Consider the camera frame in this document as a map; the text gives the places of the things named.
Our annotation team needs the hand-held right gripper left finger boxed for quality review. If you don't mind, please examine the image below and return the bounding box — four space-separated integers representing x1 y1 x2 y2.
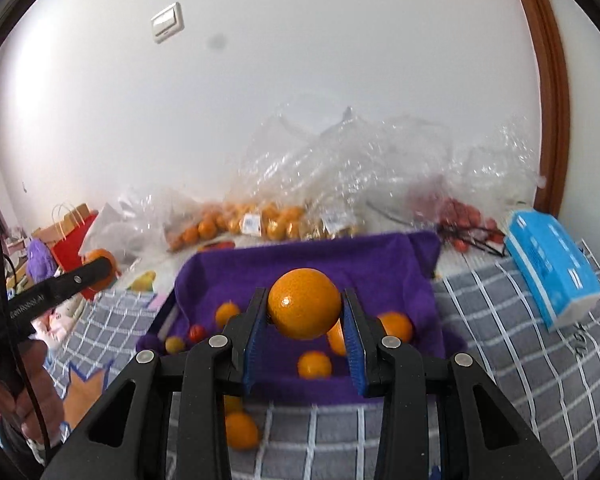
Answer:
42 287 271 480

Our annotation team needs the small round orange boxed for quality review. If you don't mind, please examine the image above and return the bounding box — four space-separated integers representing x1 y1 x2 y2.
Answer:
377 311 414 345

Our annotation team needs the bunch of red cherry tomatoes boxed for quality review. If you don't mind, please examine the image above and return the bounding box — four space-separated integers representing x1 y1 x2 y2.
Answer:
410 194 507 257

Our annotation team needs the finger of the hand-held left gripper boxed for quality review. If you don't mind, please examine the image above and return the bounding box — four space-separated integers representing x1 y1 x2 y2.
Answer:
42 256 119 307

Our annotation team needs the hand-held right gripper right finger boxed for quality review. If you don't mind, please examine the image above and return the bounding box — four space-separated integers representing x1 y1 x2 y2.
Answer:
341 287 566 480

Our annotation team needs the white light switch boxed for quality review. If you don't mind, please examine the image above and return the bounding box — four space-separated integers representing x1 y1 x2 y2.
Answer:
151 2 186 45

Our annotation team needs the labelled clear bag of oranges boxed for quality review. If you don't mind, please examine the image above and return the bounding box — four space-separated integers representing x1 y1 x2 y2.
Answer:
220 199 311 242

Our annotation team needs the person's left hand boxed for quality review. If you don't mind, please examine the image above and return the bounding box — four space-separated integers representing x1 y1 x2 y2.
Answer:
0 340 66 456

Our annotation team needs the purple fluffy cloth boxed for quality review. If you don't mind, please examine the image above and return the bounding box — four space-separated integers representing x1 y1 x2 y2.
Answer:
26 237 56 281

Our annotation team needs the white translucent plastic bag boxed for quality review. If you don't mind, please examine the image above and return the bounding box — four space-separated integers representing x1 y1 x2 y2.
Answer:
80 202 171 272

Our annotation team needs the purple towel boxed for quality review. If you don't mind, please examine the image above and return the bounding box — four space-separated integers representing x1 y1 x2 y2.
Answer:
136 230 468 406

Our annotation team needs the large crumpled clear plastic bag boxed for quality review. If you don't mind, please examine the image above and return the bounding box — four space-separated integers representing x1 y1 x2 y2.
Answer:
230 105 542 242

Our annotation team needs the clear bag of longans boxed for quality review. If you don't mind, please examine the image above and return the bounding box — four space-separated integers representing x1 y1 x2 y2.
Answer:
300 205 362 242

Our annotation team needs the grey checked blanket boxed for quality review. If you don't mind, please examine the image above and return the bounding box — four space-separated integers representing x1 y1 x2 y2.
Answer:
30 240 600 480

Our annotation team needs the blue tissue pack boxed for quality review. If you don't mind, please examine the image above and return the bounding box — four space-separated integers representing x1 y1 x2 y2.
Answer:
504 210 600 334

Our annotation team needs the red paper bag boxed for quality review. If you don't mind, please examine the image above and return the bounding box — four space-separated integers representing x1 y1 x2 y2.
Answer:
32 202 102 302

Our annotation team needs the large round orange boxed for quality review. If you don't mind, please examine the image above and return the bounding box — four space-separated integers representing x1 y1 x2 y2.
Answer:
267 268 343 341

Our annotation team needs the oval orange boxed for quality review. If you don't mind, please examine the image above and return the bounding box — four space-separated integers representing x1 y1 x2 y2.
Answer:
326 320 351 357

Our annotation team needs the brown wooden door frame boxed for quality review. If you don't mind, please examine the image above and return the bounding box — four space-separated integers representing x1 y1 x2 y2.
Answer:
505 0 572 217

